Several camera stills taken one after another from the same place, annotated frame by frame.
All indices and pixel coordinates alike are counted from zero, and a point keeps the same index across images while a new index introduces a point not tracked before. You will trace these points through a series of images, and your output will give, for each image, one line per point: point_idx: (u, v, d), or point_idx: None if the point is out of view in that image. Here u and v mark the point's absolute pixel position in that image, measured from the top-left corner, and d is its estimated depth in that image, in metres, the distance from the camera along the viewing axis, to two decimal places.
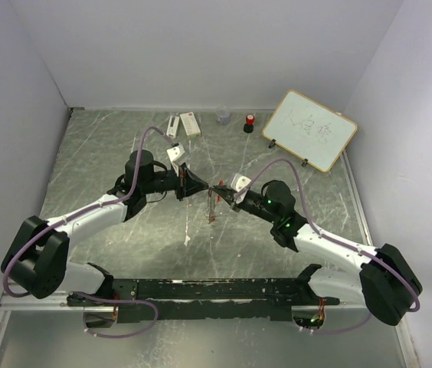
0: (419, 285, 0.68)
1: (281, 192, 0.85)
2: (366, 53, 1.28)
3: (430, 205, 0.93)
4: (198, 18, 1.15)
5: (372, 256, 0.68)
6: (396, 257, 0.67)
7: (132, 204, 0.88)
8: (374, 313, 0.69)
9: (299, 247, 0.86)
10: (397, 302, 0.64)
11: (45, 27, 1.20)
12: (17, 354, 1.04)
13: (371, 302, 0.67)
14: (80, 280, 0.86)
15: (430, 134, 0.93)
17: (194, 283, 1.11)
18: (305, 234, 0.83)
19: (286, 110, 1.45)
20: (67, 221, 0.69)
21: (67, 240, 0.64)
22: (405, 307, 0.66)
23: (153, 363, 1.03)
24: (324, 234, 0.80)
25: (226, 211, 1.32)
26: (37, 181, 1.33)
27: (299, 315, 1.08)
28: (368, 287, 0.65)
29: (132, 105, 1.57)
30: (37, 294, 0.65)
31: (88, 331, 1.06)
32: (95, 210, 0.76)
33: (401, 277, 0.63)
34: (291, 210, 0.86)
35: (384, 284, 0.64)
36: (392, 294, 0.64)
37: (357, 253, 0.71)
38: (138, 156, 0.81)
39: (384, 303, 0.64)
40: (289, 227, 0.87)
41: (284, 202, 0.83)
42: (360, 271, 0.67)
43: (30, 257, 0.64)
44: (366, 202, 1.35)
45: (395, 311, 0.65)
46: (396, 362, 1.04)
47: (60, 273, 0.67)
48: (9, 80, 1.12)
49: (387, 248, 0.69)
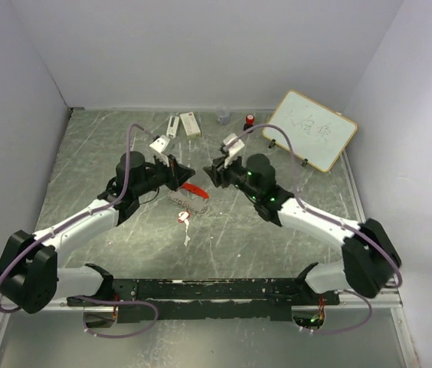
0: (399, 260, 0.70)
1: (261, 163, 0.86)
2: (366, 53, 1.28)
3: (431, 205, 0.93)
4: (197, 18, 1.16)
5: (355, 229, 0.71)
6: (378, 232, 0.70)
7: (125, 206, 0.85)
8: (354, 287, 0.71)
9: (284, 222, 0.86)
10: (376, 274, 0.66)
11: (45, 27, 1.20)
12: (17, 355, 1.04)
13: (351, 274, 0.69)
14: (79, 284, 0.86)
15: (429, 136, 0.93)
17: (194, 283, 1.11)
18: (289, 208, 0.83)
19: (286, 110, 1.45)
20: (54, 234, 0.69)
21: (55, 255, 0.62)
22: (385, 282, 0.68)
23: (152, 363, 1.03)
24: (308, 208, 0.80)
25: (226, 211, 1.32)
26: (37, 182, 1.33)
27: (299, 315, 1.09)
28: (348, 259, 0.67)
29: (132, 105, 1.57)
30: (28, 309, 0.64)
31: (88, 331, 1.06)
32: (84, 219, 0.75)
33: (381, 250, 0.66)
34: (273, 182, 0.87)
35: (363, 255, 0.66)
36: (372, 267, 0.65)
37: (340, 227, 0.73)
38: (127, 160, 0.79)
39: (364, 275, 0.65)
40: (273, 200, 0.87)
41: (263, 171, 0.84)
42: (342, 242, 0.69)
43: (20, 274, 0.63)
44: (365, 202, 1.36)
45: (376, 285, 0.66)
46: (396, 362, 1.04)
47: (51, 286, 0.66)
48: (9, 80, 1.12)
49: (369, 222, 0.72)
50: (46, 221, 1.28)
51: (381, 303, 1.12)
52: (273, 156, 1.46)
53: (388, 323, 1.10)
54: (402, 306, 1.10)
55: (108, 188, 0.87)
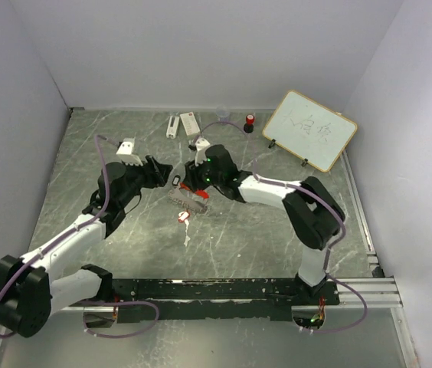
0: (341, 210, 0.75)
1: (217, 149, 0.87)
2: (366, 53, 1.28)
3: (431, 205, 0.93)
4: (197, 18, 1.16)
5: (297, 186, 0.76)
6: (315, 185, 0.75)
7: (111, 218, 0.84)
8: (303, 239, 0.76)
9: (246, 197, 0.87)
10: (315, 224, 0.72)
11: (45, 28, 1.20)
12: (16, 355, 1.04)
13: (297, 228, 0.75)
14: (76, 292, 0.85)
15: (428, 138, 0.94)
17: (194, 283, 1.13)
18: (247, 181, 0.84)
19: (286, 110, 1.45)
20: (43, 254, 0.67)
21: (46, 276, 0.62)
22: (330, 231, 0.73)
23: (152, 363, 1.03)
24: (261, 179, 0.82)
25: (226, 211, 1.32)
26: (37, 182, 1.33)
27: (299, 315, 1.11)
28: (291, 213, 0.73)
29: (132, 105, 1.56)
30: (25, 333, 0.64)
31: (88, 331, 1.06)
32: (71, 237, 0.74)
33: (319, 200, 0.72)
34: (231, 164, 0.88)
35: (302, 208, 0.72)
36: (311, 217, 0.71)
37: (284, 187, 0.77)
38: (106, 173, 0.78)
39: (305, 225, 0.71)
40: (235, 179, 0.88)
41: (219, 154, 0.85)
42: (284, 198, 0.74)
43: (11, 297, 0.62)
44: (365, 202, 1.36)
45: (319, 234, 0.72)
46: (396, 362, 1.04)
47: (43, 305, 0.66)
48: (9, 80, 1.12)
49: (309, 179, 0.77)
50: (46, 221, 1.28)
51: (381, 303, 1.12)
52: (273, 156, 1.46)
53: (388, 323, 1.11)
54: (402, 306, 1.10)
55: (92, 201, 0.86)
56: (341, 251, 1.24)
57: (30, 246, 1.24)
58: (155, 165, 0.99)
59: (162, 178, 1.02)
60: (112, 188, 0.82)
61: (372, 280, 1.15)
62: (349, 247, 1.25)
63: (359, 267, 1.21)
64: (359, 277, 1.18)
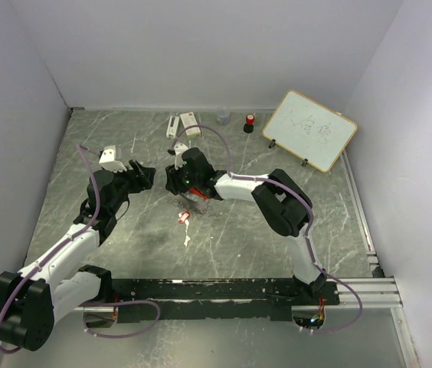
0: (308, 198, 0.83)
1: (191, 151, 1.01)
2: (366, 53, 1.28)
3: None
4: (195, 18, 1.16)
5: (265, 179, 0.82)
6: (283, 177, 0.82)
7: (103, 224, 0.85)
8: (274, 228, 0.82)
9: (223, 194, 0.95)
10: (284, 212, 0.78)
11: (45, 29, 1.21)
12: (16, 356, 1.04)
13: (269, 219, 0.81)
14: (76, 300, 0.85)
15: (428, 136, 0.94)
17: (194, 283, 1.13)
18: (222, 179, 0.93)
19: (286, 110, 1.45)
20: (40, 267, 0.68)
21: (47, 286, 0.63)
22: (296, 218, 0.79)
23: (152, 363, 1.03)
24: (234, 175, 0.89)
25: (226, 211, 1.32)
26: (37, 182, 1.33)
27: (299, 315, 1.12)
28: (260, 203, 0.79)
29: (132, 105, 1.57)
30: (32, 347, 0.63)
31: (88, 331, 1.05)
32: (67, 247, 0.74)
33: (286, 188, 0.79)
34: (207, 165, 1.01)
35: (270, 198, 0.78)
36: (279, 205, 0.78)
37: (253, 181, 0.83)
38: (93, 180, 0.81)
39: (273, 213, 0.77)
40: (210, 179, 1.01)
41: (194, 156, 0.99)
42: (254, 191, 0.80)
43: (14, 313, 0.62)
44: (365, 202, 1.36)
45: (286, 221, 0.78)
46: (397, 362, 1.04)
47: (47, 317, 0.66)
48: (9, 81, 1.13)
49: (277, 171, 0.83)
50: (46, 221, 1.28)
51: (381, 303, 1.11)
52: (273, 156, 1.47)
53: (388, 323, 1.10)
54: (402, 306, 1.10)
55: (83, 211, 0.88)
56: (341, 251, 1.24)
57: (30, 246, 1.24)
58: (140, 168, 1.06)
59: (148, 180, 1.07)
60: (101, 195, 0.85)
61: (372, 280, 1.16)
62: (349, 248, 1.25)
63: (359, 267, 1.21)
64: (359, 277, 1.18)
